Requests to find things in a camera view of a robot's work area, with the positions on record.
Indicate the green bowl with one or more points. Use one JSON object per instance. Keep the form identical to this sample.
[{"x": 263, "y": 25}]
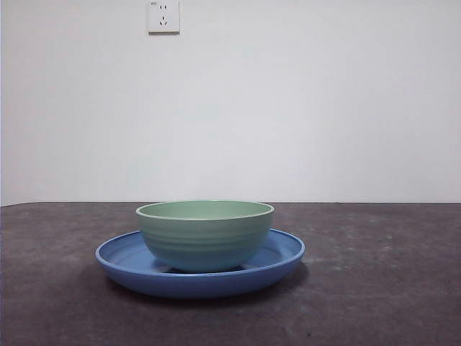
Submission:
[{"x": 205, "y": 241}]

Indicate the blue plate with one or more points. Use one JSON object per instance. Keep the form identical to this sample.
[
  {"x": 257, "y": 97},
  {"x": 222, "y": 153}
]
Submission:
[{"x": 198, "y": 286}]

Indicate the white wall socket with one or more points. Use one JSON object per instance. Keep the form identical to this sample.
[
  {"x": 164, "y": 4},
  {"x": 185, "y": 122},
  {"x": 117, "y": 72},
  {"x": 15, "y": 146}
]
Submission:
[{"x": 164, "y": 18}]

